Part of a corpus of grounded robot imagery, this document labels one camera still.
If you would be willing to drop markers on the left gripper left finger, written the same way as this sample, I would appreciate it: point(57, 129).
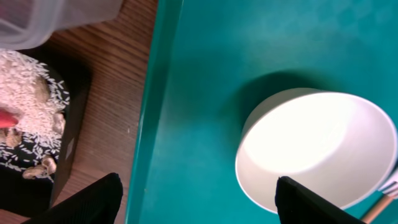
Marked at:
point(98, 203)

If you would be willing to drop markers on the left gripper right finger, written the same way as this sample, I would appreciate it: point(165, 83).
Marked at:
point(297, 204)

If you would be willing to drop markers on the white paper bowl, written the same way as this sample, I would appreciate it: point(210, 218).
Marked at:
point(340, 146)

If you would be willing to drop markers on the wooden chopstick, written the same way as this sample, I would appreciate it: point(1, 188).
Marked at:
point(380, 205)

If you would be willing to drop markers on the orange carrot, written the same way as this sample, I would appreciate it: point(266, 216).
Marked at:
point(7, 120)

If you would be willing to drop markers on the black food waste tray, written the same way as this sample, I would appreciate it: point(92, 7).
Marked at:
point(30, 197)

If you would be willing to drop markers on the white plastic fork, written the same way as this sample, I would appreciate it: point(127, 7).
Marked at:
point(389, 187)

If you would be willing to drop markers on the pile of white rice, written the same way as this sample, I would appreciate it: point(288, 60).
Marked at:
point(18, 73)

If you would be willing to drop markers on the teal plastic tray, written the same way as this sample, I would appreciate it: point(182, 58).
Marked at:
point(212, 62)

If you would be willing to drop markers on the clear plastic bin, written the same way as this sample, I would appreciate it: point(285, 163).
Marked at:
point(26, 24)

